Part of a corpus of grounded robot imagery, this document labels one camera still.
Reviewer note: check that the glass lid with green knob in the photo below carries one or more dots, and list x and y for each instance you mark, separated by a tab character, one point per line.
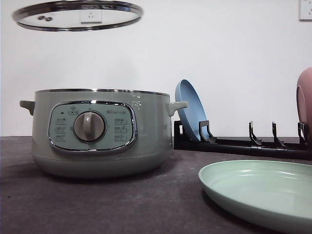
76	15

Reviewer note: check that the green plate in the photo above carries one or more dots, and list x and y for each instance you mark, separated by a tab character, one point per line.
278	191

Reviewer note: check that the blue plate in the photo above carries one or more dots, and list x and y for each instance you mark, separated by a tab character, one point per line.
189	106

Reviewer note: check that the green electric steamer pot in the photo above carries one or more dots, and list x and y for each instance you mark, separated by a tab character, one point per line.
99	132

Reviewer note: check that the black dish rack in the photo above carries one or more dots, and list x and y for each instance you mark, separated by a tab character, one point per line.
208	142

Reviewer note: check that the grey table mat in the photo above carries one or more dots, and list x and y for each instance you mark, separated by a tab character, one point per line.
171	200

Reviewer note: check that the pink bowl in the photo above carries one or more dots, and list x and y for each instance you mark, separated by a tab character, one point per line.
304	98

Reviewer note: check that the white wall socket left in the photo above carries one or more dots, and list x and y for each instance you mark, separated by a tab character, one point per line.
90	16

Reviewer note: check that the white wall socket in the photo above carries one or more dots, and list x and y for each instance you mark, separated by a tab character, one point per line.
90	16
304	11

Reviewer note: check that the white wall socket right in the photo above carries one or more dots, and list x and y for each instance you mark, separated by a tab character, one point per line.
304	11

